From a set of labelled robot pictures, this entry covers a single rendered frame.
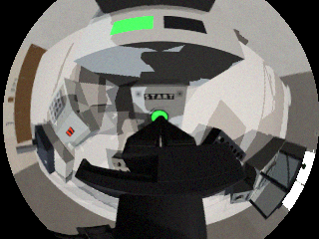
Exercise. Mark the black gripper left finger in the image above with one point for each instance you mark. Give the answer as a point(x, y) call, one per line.
point(148, 135)

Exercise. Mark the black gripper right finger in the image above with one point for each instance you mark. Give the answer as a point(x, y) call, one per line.
point(171, 135)

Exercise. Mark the beige tube rack with round holes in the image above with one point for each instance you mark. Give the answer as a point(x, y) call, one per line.
point(118, 163)

